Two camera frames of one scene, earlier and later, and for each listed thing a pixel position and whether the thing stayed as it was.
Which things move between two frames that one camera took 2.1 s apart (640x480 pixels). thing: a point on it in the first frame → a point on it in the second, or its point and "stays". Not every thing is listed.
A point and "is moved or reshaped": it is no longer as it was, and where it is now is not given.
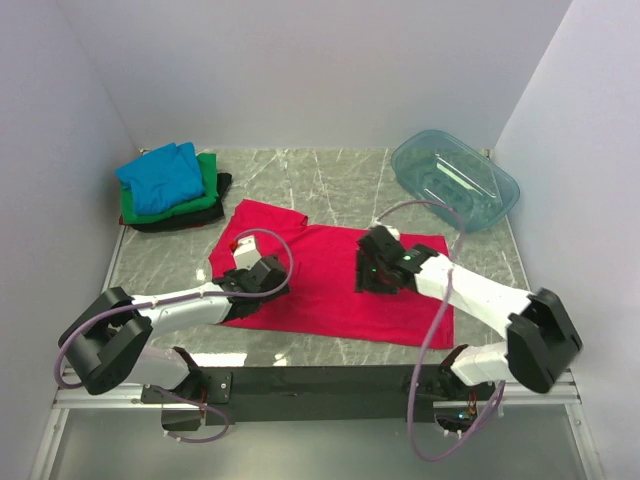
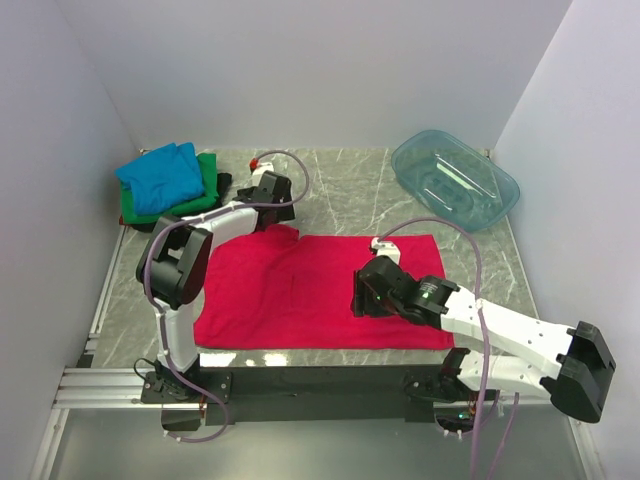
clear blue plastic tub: x=467 y=184 stays
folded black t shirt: x=192 y=220 stays
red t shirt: x=320 y=297 is moved or reshaped
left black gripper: x=235 y=273 → x=285 y=213
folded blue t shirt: x=166 y=178 stays
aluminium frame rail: x=65 y=399 stays
